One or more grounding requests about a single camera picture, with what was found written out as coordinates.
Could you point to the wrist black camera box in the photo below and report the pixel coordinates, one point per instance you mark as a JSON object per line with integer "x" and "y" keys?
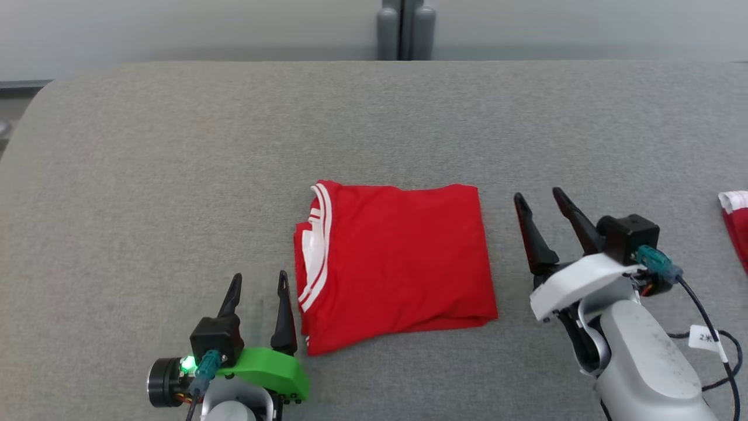
{"x": 217, "y": 339}
{"x": 628, "y": 237}

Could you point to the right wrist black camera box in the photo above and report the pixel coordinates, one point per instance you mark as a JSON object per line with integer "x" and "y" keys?
{"x": 628, "y": 237}

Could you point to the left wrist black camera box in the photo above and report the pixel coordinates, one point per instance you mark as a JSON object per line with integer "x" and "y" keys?
{"x": 217, "y": 339}

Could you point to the grey vertical frame post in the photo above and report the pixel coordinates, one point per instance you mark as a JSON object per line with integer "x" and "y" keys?
{"x": 405, "y": 29}

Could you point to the red and white basketball jersey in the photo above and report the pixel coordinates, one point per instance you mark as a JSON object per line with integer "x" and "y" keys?
{"x": 403, "y": 263}

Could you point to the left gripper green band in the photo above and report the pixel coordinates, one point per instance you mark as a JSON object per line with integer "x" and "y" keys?
{"x": 274, "y": 371}

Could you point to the grey rounded post foot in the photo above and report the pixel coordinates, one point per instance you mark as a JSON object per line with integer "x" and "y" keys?
{"x": 423, "y": 32}
{"x": 388, "y": 35}

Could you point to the red shorts with white stripe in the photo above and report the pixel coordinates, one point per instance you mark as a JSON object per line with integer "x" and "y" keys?
{"x": 737, "y": 234}

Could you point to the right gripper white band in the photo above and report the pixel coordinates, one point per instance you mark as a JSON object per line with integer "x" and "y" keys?
{"x": 578, "y": 280}

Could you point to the grey fabric sofa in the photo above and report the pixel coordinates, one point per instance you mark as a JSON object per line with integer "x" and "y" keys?
{"x": 175, "y": 204}

